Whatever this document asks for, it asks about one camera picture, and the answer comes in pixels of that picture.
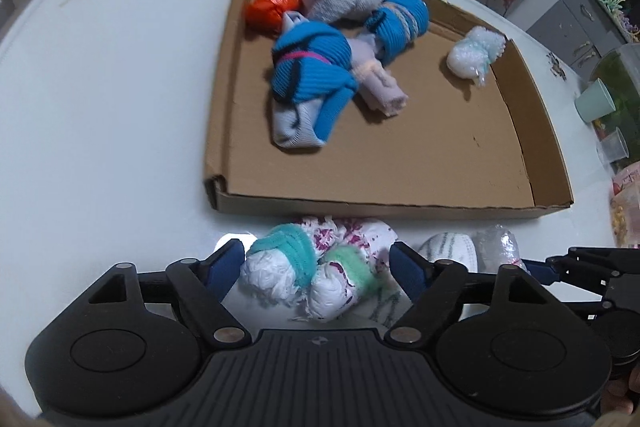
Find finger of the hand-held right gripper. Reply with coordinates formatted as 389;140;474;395
522;259;613;323
546;247;640;280

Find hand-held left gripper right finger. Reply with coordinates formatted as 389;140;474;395
382;241;538;350

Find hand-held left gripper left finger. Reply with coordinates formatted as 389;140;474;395
89;238;252;350

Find striped white cloth bundle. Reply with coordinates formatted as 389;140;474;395
367;232;478;328

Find purple print bundle teal tie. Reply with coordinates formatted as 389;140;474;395
240;216;401;305

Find clear bubble wrap bundle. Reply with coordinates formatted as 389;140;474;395
472;224;526;270

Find purple print bundle green tie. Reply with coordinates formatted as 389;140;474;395
309;244;386;323

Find brown cardboard box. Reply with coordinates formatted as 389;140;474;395
202;0;575;220

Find lilac cloth roll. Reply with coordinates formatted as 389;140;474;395
347;34;410;116

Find blue sock bundle pink band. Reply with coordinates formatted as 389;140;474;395
270;12;360;152

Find blue striped sock bundle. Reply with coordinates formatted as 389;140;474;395
364;0;431;66

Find orange plastic bag bundle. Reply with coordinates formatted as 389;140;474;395
243;0;310;38

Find person's right hand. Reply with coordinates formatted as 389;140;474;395
601;368;640;414

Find pink snack packet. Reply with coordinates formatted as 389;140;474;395
611;167;640;208

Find clear plastic cup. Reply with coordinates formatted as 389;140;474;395
596;127;631;165

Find pale green cup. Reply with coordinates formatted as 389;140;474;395
574;78;617;124

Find clear container with plants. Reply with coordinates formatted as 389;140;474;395
587;42;640;128

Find grey cabinet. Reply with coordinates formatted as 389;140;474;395
525;0;640;68

